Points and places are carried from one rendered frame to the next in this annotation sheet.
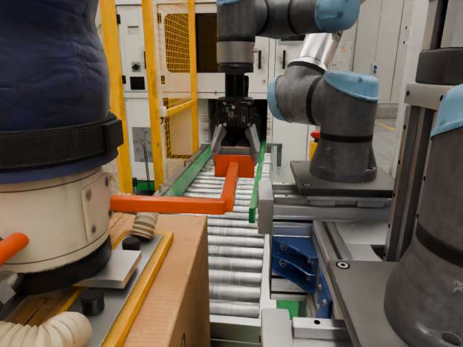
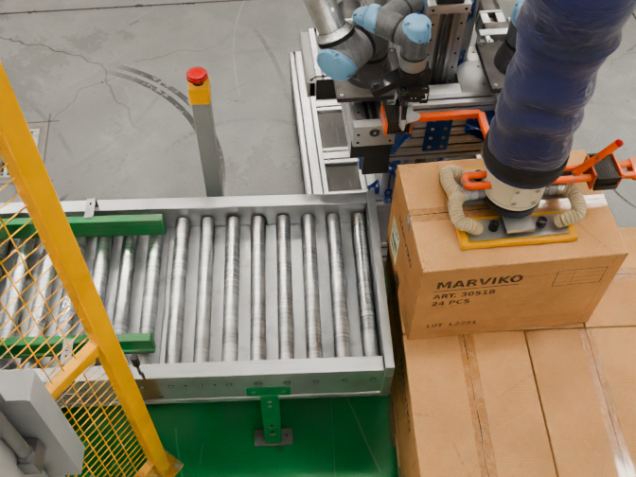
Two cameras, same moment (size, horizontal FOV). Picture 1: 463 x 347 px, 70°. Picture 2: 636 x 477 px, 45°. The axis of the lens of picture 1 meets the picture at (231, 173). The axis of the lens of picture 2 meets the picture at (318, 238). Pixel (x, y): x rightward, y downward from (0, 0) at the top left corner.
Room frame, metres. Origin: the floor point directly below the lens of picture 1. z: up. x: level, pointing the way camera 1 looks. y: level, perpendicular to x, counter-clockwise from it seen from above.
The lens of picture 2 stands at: (1.26, 1.55, 2.72)
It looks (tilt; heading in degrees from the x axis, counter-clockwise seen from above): 54 degrees down; 259
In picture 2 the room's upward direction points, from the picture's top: 1 degrees clockwise
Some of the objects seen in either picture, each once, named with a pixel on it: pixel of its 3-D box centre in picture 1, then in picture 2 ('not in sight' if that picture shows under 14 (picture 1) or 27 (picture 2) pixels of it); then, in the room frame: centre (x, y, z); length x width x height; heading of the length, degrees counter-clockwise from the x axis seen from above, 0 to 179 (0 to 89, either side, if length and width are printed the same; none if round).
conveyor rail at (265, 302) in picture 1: (272, 201); (46, 222); (1.91, -0.25, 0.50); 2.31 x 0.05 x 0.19; 173
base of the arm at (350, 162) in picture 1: (344, 152); (368, 60); (0.75, -0.26, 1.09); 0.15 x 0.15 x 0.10
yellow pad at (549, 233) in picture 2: not in sight; (517, 226); (0.45, 0.37, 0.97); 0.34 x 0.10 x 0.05; 176
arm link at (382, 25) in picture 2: (277, 17); (387, 20); (0.76, -0.09, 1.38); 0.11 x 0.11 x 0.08; 43
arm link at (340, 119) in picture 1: (346, 101); (369, 31); (0.76, -0.26, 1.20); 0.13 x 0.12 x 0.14; 43
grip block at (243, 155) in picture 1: (235, 161); (396, 118); (0.72, -0.01, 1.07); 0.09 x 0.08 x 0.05; 86
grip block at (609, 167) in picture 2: not in sight; (601, 171); (0.19, 0.29, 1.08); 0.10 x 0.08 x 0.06; 86
